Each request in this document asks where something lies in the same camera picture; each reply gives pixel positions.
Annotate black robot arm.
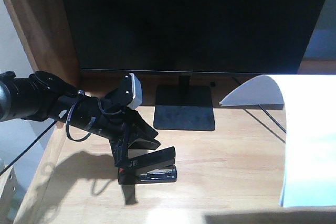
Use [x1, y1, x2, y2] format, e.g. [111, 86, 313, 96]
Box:
[1, 71, 160, 166]

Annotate white paper sheets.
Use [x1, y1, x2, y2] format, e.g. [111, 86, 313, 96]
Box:
[220, 74, 335, 207]

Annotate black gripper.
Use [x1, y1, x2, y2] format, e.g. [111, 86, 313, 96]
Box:
[56, 76, 161, 168]

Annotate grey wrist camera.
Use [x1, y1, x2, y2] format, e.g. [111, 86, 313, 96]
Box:
[128, 73, 143, 110]

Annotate black monitor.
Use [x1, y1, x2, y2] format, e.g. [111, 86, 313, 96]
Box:
[62, 0, 325, 130]

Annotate black orange stapler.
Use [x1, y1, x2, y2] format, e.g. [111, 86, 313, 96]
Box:
[117, 147, 177, 185]

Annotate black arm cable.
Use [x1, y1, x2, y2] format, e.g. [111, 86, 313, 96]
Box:
[0, 90, 127, 177]

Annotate black monitor cable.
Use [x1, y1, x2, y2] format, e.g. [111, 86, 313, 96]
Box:
[230, 76, 287, 145]

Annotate wooden desk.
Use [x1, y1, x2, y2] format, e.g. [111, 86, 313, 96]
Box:
[4, 0, 335, 223]

